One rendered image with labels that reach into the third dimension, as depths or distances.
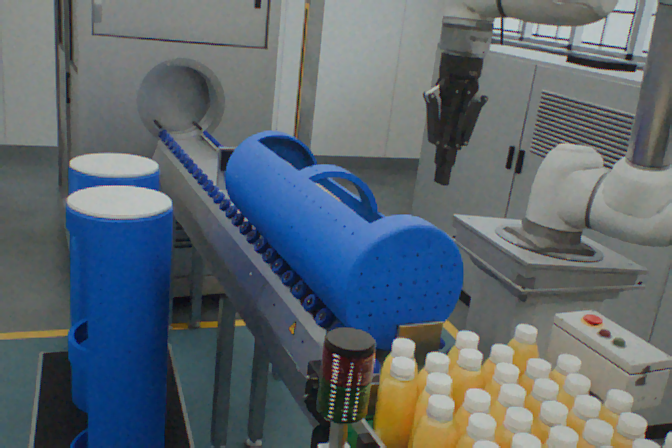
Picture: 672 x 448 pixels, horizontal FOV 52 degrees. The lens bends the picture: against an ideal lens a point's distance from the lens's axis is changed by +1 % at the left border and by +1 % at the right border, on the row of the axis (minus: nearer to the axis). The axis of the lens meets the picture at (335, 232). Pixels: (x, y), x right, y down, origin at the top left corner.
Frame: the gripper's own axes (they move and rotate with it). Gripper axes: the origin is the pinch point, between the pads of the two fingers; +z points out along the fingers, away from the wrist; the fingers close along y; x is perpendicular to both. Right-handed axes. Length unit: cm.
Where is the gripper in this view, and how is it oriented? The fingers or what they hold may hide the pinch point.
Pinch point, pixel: (444, 165)
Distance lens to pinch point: 131.6
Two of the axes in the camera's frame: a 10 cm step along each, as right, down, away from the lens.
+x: -4.0, -3.4, 8.5
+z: -1.1, 9.4, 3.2
